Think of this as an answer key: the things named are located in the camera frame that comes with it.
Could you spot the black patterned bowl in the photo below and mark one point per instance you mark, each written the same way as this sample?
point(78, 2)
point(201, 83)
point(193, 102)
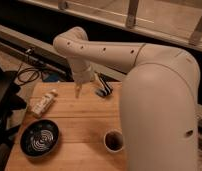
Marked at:
point(39, 138)

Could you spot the blue object on floor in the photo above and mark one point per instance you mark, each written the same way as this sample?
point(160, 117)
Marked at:
point(52, 78)

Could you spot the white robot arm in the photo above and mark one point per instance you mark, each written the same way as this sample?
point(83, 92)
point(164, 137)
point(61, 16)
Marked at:
point(158, 100)

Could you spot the metal window railing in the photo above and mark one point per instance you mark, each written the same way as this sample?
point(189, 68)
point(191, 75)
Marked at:
point(175, 21)

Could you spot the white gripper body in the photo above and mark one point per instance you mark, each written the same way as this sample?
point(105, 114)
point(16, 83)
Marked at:
point(82, 77)

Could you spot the cream pointed gripper finger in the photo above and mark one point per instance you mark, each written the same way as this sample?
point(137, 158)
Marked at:
point(78, 88)

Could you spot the black striped small object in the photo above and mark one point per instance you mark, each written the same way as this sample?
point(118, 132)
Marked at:
point(105, 89)

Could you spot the black chair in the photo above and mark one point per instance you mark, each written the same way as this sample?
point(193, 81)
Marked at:
point(9, 101)

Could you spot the white tube bottle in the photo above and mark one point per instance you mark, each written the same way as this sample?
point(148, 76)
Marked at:
point(44, 103)

